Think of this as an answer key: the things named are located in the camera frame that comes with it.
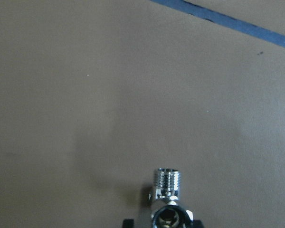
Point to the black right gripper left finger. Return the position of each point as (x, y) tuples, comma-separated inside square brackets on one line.
[(128, 223)]

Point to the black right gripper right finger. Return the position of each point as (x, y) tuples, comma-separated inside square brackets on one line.
[(197, 224)]

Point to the chrome metal valve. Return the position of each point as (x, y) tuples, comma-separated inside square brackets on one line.
[(166, 208)]

